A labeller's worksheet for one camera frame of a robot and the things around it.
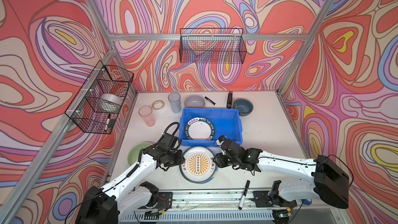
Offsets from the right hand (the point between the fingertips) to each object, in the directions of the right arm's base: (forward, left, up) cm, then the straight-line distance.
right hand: (217, 163), depth 81 cm
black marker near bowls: (+49, +1, -4) cm, 49 cm away
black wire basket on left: (+19, +57, +27) cm, 65 cm away
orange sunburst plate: (-1, +10, -3) cm, 10 cm away
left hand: (+2, +17, +1) cm, 17 cm away
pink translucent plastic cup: (+28, +40, +10) cm, 50 cm away
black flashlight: (+42, -13, -1) cm, 44 cm away
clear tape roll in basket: (+19, +49, +29) cm, 61 cm away
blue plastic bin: (+28, -10, -4) cm, 30 cm away
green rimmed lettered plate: (+24, +8, -4) cm, 26 cm away
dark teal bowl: (+40, -24, -2) cm, 46 cm away
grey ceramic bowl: (+45, +12, -1) cm, 46 cm away
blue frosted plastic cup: (+41, +25, +7) cm, 48 cm away
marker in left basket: (+13, +52, +22) cm, 58 cm away
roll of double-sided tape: (+45, +39, -3) cm, 59 cm away
